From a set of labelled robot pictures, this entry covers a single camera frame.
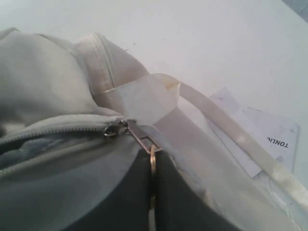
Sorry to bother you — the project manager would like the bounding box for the white paper tag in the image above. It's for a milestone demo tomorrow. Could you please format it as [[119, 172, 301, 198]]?
[[210, 88, 299, 178]]

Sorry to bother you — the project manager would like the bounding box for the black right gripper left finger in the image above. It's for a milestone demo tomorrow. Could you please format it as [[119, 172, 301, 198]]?
[[65, 150, 152, 231]]

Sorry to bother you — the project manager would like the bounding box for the beige duffel bag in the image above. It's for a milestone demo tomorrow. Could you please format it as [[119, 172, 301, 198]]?
[[0, 28, 308, 231]]

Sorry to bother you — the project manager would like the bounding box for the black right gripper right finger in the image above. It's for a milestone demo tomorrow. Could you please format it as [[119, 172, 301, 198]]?
[[154, 152, 230, 231]]

